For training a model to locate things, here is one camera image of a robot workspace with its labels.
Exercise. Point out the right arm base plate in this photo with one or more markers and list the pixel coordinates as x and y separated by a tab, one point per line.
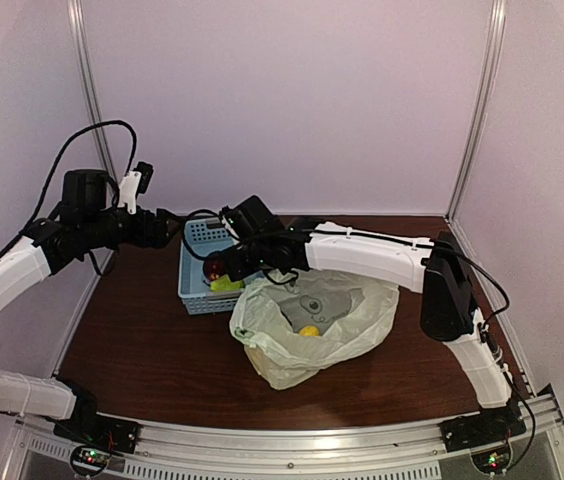
468	432

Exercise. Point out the light green fruit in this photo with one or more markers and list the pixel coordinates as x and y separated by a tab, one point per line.
225	284

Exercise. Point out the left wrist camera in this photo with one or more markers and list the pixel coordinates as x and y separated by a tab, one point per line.
133	184

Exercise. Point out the front aluminium rail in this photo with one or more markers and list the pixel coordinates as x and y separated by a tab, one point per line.
414	450

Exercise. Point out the right circuit board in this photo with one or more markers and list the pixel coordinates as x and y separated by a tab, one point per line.
492	461

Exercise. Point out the left circuit board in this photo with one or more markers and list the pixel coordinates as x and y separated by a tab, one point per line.
85	460

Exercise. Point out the right aluminium frame post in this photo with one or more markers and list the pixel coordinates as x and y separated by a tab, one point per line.
490	65

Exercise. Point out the light blue perforated basket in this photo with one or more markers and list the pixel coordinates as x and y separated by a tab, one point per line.
204	236

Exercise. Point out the left aluminium frame post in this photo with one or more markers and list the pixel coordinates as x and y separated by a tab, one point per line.
88	83

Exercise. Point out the light green plastic bag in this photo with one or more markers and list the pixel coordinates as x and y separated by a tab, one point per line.
292	332

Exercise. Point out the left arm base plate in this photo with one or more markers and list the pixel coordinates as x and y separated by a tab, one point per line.
108	434

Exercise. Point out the yellow fruit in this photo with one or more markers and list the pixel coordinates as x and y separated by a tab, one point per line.
310	331

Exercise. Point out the dark red fruit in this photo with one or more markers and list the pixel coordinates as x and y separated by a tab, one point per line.
213	268

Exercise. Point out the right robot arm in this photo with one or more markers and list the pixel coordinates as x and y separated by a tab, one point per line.
434	268

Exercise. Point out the aluminium frame post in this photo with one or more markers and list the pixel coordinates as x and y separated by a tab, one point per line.
88	83
490	65

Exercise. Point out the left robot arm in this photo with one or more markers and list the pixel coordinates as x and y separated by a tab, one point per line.
23	266

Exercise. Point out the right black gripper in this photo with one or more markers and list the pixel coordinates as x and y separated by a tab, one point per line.
237	268

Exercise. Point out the circuit board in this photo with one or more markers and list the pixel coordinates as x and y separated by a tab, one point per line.
492	461
85	460

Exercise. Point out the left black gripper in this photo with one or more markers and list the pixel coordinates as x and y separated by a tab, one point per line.
158	238

